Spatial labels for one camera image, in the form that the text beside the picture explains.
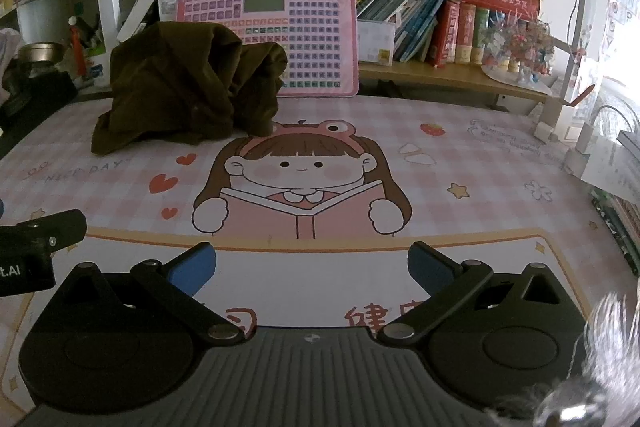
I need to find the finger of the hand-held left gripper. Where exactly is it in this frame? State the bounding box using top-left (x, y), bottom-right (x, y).
top-left (0, 208), bottom-right (87, 253)

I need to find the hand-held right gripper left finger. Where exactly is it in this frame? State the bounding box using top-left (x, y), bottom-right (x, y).
top-left (65, 242), bottom-right (240, 344)

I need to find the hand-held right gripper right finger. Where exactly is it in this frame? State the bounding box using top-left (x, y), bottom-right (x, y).
top-left (377, 242), bottom-right (571, 343)

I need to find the dark brown garment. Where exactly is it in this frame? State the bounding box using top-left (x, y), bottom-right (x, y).
top-left (91, 21), bottom-right (289, 156)

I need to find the pink cartoon desk mat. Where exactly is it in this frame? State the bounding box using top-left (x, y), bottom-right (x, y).
top-left (0, 94), bottom-right (640, 427)

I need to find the black bag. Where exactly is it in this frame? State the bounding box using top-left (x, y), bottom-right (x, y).
top-left (0, 57), bottom-right (81, 158)

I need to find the metal bowl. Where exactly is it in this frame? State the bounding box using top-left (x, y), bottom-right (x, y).
top-left (17, 43), bottom-right (63, 66)

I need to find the red tassel ornament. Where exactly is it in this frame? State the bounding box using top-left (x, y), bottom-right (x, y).
top-left (69, 14), bottom-right (87, 78)

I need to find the wooden bookshelf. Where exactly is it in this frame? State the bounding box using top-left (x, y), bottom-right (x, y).
top-left (92, 0), bottom-right (601, 118)

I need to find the pale lilac cloth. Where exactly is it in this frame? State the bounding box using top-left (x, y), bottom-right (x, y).
top-left (0, 29), bottom-right (23, 60)

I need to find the stack of green-edged books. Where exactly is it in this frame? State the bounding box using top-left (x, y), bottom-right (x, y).
top-left (592, 191), bottom-right (640, 278)

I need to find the white paper sheet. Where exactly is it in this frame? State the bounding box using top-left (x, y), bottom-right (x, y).
top-left (580, 136), bottom-right (640, 198)

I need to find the white card box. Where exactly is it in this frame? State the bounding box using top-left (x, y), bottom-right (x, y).
top-left (356, 19), bottom-right (397, 66)

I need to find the crystal flower ornament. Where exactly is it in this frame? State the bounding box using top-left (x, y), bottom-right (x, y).
top-left (480, 19), bottom-right (558, 88)

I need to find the pink learning tablet toy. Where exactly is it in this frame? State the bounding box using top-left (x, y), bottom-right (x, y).
top-left (176, 0), bottom-right (360, 98)

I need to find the row of colourful books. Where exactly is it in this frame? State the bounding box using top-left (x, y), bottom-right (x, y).
top-left (135, 0), bottom-right (493, 68)

